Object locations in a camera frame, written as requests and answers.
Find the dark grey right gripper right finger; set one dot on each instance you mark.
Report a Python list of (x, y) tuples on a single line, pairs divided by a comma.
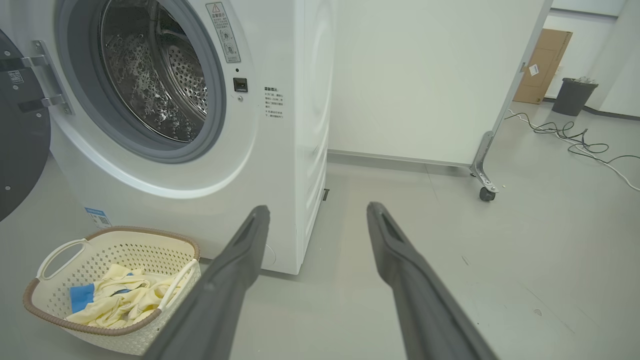
[(430, 315)]

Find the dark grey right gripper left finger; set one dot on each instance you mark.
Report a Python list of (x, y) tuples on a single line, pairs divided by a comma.
[(215, 305)]

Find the yellow garment blue outline print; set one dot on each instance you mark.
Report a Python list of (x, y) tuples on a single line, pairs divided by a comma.
[(145, 300)]

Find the yellow garment blue patch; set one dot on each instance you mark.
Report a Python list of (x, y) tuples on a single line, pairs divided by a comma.
[(82, 297)]

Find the round dark washing machine door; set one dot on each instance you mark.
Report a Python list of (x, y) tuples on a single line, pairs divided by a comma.
[(20, 150)]

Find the white front-load washing machine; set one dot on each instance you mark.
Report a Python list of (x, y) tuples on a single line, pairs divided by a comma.
[(250, 165)]

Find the cream perforated laundry basket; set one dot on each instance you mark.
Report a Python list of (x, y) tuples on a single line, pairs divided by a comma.
[(125, 250)]

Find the blue energy label sticker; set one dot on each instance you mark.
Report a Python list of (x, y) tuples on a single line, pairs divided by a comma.
[(98, 218)]

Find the small black text sticker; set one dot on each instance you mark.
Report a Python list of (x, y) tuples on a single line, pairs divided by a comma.
[(274, 102)]

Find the white partition panel on casters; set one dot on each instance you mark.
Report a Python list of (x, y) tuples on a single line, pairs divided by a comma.
[(425, 75)]

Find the dark grey trash bin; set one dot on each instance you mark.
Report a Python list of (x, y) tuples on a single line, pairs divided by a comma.
[(572, 97)]

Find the warning sticker with triangle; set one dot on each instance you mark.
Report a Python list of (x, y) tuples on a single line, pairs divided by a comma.
[(223, 32)]

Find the brown cardboard box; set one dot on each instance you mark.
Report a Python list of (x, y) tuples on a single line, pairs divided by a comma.
[(542, 65)]

